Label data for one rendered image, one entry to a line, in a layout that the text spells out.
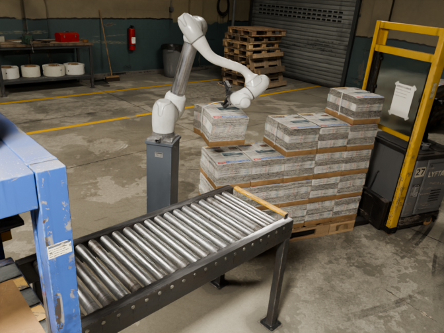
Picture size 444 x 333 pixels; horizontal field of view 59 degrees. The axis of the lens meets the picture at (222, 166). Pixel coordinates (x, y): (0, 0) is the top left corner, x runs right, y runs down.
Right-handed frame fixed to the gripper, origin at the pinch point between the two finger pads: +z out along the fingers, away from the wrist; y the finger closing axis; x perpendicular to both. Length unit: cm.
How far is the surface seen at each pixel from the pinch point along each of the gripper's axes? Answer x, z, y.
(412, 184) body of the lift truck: 180, -34, 78
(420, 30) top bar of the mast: 162, -23, -53
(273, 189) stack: 43, -18, 75
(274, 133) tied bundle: 50, 0, 34
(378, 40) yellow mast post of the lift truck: 168, 27, -43
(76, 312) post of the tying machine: -114, -164, 38
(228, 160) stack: 3, -13, 49
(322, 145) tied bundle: 82, -21, 39
